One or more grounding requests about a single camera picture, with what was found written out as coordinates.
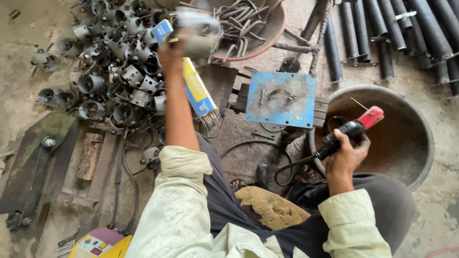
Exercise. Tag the lone metal clamp with bolts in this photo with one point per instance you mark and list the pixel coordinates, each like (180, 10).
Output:
(150, 157)
(45, 60)

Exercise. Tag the black red welding electrode holder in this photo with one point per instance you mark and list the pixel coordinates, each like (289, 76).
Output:
(349, 129)

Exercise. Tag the rebar frame stand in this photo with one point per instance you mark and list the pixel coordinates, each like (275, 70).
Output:
(317, 34)

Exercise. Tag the yellow welding machine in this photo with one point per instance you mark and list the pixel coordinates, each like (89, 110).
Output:
(102, 245)

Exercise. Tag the dark rusty steel sheet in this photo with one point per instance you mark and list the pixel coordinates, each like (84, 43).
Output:
(218, 84)

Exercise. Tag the person's left fingers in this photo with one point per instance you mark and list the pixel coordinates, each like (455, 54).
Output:
(182, 37)

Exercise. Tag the row of black steel pipes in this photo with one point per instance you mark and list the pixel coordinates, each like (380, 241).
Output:
(391, 28)

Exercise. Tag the black sandal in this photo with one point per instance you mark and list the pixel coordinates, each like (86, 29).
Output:
(237, 184)
(304, 174)

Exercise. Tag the rusty metal frame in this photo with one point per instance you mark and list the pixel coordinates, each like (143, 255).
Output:
(107, 168)

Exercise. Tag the single grey metal pipe clamp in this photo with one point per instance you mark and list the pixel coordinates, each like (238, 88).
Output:
(199, 34)

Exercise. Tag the large round metal basin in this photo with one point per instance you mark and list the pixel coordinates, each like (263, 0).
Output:
(398, 143)

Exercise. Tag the person's right hand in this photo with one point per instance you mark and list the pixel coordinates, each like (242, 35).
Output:
(344, 157)

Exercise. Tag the small metal scrap piece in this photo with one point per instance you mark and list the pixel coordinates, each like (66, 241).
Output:
(14, 14)

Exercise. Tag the heap of bent steel rods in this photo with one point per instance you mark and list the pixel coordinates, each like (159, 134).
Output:
(244, 21)

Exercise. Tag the thin welding rod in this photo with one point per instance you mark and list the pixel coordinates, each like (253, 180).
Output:
(359, 104)

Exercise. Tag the blue scratched metal plate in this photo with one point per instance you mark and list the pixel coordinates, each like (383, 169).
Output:
(287, 104)

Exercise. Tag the rusty round metal pan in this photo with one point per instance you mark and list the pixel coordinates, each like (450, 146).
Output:
(270, 34)

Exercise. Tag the brown foam seat cushion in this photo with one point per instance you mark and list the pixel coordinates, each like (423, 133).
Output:
(272, 209)

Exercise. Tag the pile of grey metal clamps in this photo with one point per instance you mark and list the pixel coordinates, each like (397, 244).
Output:
(118, 71)

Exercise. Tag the wooden block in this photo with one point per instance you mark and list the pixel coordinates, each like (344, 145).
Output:
(90, 156)

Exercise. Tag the black metal jig plate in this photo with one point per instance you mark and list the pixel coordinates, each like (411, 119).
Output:
(32, 168)

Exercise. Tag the long blue yellow electrode box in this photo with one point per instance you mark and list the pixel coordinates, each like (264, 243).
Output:
(198, 93)

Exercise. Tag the person's left hand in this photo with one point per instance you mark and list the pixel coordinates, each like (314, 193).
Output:
(171, 55)

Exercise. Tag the small blue yellow box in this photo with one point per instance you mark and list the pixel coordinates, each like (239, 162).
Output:
(162, 30)

